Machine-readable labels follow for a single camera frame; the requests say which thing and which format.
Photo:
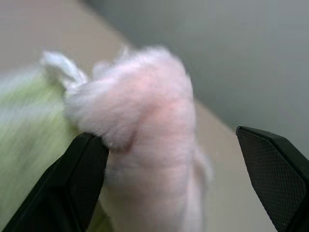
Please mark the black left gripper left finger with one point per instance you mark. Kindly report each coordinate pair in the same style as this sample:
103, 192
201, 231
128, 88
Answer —
62, 183

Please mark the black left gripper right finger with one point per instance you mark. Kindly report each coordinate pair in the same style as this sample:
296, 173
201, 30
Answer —
275, 178

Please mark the pink fluffy cloth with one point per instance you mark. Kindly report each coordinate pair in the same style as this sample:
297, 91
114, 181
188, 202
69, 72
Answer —
149, 135

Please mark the light green cloth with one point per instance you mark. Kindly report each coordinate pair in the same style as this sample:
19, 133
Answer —
31, 145

